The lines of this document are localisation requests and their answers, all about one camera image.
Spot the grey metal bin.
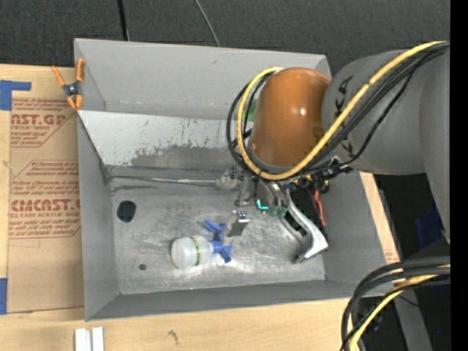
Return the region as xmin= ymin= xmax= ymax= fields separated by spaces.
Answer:
xmin=73 ymin=37 xmax=395 ymax=322

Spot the black round object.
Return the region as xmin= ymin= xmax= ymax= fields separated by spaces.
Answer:
xmin=116 ymin=200 xmax=137 ymax=223

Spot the brown cardboard board red print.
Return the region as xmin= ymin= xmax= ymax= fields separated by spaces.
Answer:
xmin=0 ymin=63 xmax=86 ymax=314

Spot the white spray bottle blue nozzle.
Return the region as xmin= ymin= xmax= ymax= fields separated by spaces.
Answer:
xmin=170 ymin=219 xmax=234 ymax=270

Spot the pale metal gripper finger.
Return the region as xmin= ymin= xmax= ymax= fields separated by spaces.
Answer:
xmin=225 ymin=208 xmax=252 ymax=238
xmin=216 ymin=165 xmax=245 ymax=190

